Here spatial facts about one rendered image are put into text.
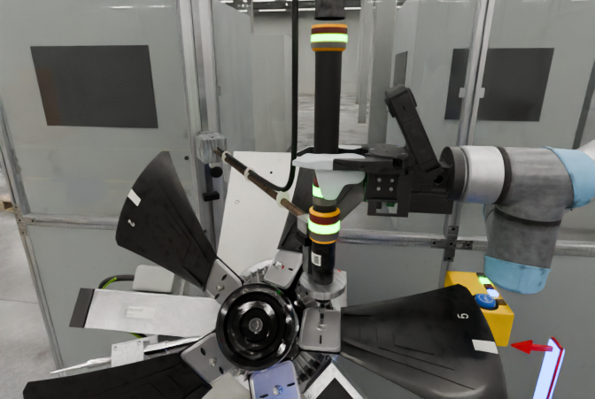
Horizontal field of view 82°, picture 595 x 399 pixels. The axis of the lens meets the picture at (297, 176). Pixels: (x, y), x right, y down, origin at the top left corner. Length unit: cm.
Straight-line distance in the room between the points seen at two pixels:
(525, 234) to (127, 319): 70
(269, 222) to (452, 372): 49
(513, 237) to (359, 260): 89
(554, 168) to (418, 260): 93
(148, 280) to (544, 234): 72
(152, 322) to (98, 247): 92
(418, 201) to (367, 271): 92
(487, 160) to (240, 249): 59
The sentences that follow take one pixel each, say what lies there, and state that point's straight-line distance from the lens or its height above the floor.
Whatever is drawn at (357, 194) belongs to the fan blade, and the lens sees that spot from 59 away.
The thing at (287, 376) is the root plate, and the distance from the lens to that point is 63.
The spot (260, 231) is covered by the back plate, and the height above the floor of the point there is 120.
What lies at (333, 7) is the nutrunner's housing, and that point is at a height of 165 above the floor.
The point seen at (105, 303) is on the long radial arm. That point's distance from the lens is 83.
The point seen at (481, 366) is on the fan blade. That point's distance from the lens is 61.
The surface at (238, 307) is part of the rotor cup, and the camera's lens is 56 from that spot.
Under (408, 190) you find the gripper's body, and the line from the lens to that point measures 45.
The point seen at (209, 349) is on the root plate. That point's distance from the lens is 61.
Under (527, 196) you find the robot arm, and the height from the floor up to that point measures 143.
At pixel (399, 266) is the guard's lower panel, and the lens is 138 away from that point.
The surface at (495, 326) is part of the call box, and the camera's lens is 93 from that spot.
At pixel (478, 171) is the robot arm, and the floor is 146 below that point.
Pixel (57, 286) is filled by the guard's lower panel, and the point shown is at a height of 67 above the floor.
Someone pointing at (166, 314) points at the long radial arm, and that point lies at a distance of 77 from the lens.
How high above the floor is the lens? 158
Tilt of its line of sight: 17 degrees down
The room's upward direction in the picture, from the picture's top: straight up
